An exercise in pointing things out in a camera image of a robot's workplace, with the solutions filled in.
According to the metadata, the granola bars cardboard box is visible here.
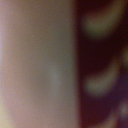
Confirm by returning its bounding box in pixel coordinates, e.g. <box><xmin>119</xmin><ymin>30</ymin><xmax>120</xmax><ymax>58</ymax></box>
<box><xmin>0</xmin><ymin>0</ymin><xmax>128</xmax><ymax>128</ymax></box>

